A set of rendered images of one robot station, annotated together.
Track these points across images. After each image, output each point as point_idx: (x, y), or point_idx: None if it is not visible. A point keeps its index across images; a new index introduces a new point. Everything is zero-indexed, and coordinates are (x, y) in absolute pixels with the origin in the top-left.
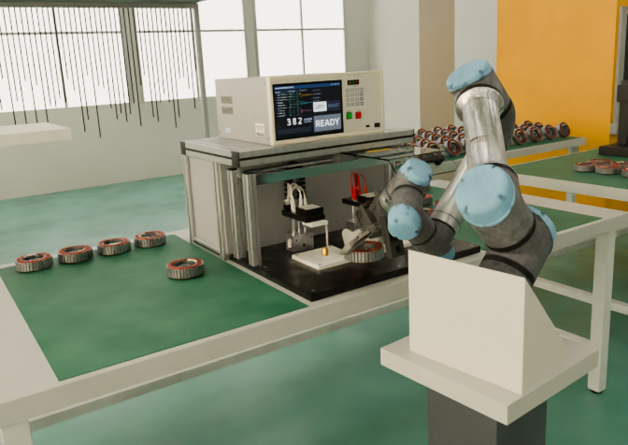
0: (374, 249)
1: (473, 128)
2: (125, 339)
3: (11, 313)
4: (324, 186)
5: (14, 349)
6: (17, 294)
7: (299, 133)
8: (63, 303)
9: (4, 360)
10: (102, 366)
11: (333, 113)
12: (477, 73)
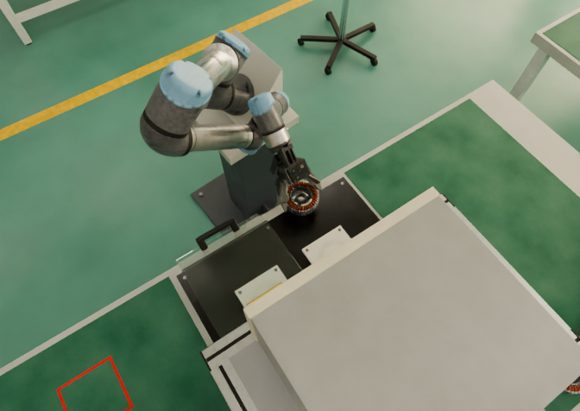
0: (293, 183)
1: (214, 64)
2: (457, 136)
3: (572, 185)
4: None
5: (523, 133)
6: None
7: None
8: (543, 198)
9: (519, 121)
10: (454, 110)
11: None
12: (187, 61)
